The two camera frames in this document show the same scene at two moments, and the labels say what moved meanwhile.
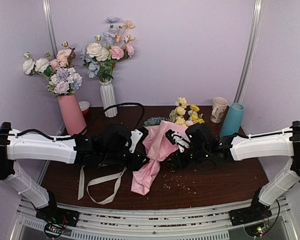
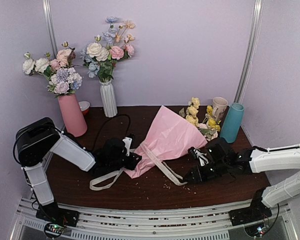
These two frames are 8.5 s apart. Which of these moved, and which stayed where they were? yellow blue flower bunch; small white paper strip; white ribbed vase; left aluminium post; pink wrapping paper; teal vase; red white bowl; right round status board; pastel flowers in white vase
Moved: pink wrapping paper; yellow blue flower bunch; small white paper strip
Stayed: white ribbed vase; red white bowl; pastel flowers in white vase; teal vase; left aluminium post; right round status board
